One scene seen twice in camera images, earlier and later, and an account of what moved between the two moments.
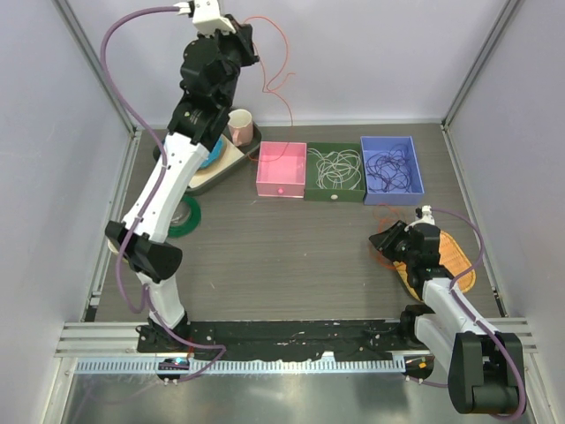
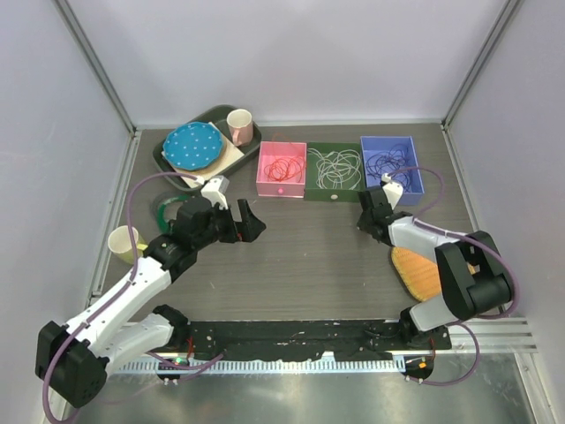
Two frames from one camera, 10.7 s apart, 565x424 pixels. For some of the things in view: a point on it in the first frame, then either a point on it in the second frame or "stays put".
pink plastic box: [282, 169] stays put
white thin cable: [337, 167] stays put
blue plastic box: [391, 175] stays put
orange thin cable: [271, 89] to [286, 169]
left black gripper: [242, 39] to [245, 230]
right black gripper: [385, 240] to [362, 223]
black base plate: [365, 341] stays put
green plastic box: [335, 172] stays put
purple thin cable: [390, 170] stays put
